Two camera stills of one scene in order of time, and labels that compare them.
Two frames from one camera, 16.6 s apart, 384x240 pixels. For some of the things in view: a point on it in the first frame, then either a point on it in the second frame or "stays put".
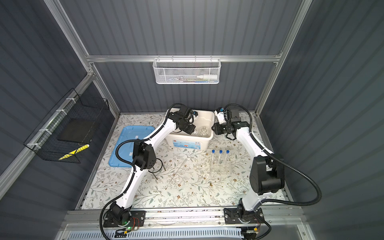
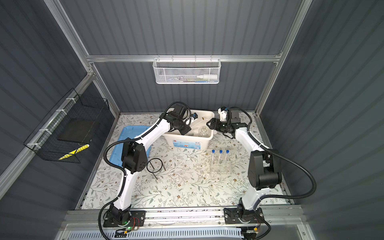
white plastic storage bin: x=199 y=139 stays put
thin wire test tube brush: x=177 y=175 -> x=202 y=119
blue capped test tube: x=220 y=152 stays put
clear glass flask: x=204 y=133 stays put
